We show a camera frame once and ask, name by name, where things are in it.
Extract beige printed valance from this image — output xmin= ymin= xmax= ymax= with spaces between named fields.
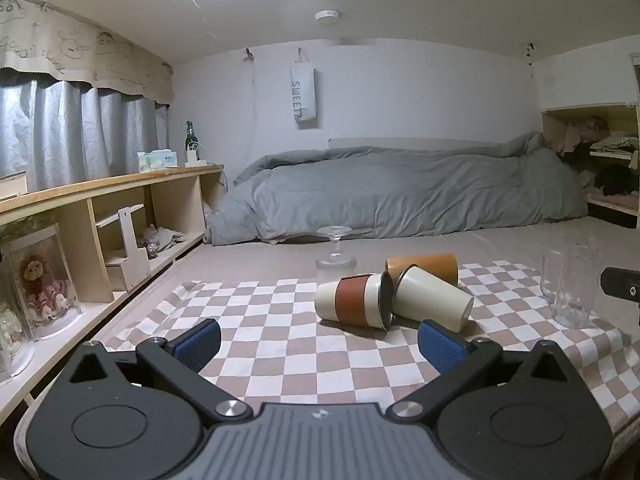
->
xmin=0 ymin=0 xmax=175 ymax=107

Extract clear glass tumbler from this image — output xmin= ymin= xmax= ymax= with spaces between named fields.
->
xmin=552 ymin=242 xmax=606 ymax=330
xmin=540 ymin=247 xmax=570 ymax=306

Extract crumpled grey cloth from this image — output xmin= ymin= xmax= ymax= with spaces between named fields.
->
xmin=137 ymin=224 xmax=187 ymax=254

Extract cream cup with brown band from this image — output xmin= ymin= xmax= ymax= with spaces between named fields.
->
xmin=314 ymin=271 xmax=397 ymax=332

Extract tissue pack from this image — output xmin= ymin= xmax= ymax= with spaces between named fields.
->
xmin=135 ymin=149 xmax=180 ymax=172

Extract dark clothes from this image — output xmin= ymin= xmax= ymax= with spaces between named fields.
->
xmin=574 ymin=160 xmax=640 ymax=200

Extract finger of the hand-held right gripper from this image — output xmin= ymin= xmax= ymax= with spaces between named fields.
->
xmin=601 ymin=267 xmax=640 ymax=304

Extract wooden caddy box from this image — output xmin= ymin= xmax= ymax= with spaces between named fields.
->
xmin=94 ymin=204 xmax=152 ymax=292

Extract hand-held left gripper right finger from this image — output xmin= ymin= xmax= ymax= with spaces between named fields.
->
xmin=389 ymin=319 xmax=583 ymax=423

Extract clear stemmed glass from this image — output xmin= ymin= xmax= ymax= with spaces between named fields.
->
xmin=315 ymin=226 xmax=359 ymax=284

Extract wooden shelf unit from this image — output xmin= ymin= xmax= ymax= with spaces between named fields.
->
xmin=0 ymin=164 xmax=226 ymax=413

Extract clear display case with doll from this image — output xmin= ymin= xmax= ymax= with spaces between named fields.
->
xmin=0 ymin=224 xmax=84 ymax=342

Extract white hanging fabric bag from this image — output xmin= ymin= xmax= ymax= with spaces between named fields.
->
xmin=289 ymin=47 xmax=319 ymax=130

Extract orange cup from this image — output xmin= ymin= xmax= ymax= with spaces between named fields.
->
xmin=384 ymin=253 xmax=460 ymax=287

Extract wooden wardrobe shelf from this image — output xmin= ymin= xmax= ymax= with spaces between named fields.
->
xmin=541 ymin=102 xmax=640 ymax=231

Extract plain cream cup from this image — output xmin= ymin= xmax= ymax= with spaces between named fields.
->
xmin=391 ymin=264 xmax=475 ymax=334

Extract clear dome display case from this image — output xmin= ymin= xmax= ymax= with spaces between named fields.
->
xmin=0 ymin=304 xmax=37 ymax=387

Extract folded light clothes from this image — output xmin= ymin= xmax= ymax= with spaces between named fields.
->
xmin=589 ymin=131 xmax=640 ymax=157

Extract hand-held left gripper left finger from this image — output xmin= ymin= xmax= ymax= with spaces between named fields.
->
xmin=52 ymin=318 xmax=254 ymax=423

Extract book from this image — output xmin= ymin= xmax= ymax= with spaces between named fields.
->
xmin=0 ymin=171 xmax=29 ymax=201

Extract grey duvet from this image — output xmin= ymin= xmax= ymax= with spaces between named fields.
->
xmin=204 ymin=131 xmax=592 ymax=247

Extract checkered cloth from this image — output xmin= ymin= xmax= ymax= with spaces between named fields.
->
xmin=92 ymin=259 xmax=640 ymax=433

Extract grey curtain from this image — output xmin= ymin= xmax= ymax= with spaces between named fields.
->
xmin=0 ymin=79 xmax=171 ymax=197

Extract pile of beige clothes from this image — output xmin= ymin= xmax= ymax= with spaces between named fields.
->
xmin=556 ymin=114 xmax=612 ymax=157

